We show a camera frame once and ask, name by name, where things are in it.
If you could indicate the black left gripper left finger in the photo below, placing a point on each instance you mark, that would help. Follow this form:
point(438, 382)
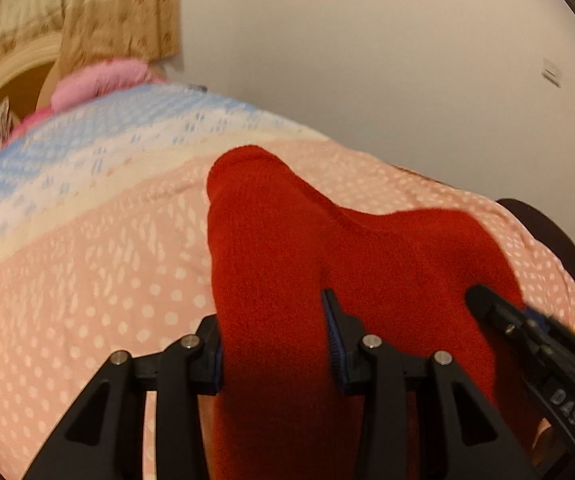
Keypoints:
point(101, 436)

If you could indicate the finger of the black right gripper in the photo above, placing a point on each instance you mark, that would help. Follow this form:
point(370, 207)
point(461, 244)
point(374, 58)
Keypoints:
point(543, 348)

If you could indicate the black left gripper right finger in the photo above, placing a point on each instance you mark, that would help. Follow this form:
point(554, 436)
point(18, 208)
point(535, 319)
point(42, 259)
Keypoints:
point(423, 418)

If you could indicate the red knit cardigan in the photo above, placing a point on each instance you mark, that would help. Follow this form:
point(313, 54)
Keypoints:
point(276, 243)

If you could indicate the pink blue polka-dot bedspread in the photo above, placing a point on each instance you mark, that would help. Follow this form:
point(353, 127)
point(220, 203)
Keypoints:
point(103, 221)

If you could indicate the pink pillow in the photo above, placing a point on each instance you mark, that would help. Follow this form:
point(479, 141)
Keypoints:
point(101, 79)

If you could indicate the cream round headboard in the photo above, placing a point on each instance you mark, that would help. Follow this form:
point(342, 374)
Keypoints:
point(28, 76)

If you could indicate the beige patterned curtain behind headboard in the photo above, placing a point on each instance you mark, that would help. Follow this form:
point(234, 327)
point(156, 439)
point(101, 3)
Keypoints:
point(94, 30)

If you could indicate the white wall switch plate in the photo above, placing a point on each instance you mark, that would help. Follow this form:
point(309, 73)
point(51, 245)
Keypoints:
point(551, 72)

